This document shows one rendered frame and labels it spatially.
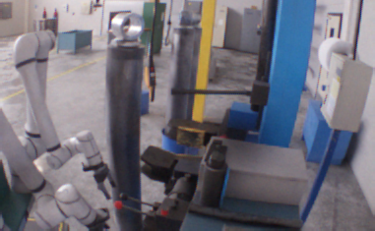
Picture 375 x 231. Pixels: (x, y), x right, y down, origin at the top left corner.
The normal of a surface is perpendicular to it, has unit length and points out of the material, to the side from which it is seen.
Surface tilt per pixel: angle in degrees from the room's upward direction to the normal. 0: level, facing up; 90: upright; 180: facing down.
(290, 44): 90
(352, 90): 90
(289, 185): 90
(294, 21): 90
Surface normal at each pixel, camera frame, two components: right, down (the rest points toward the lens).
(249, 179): -0.22, 0.31
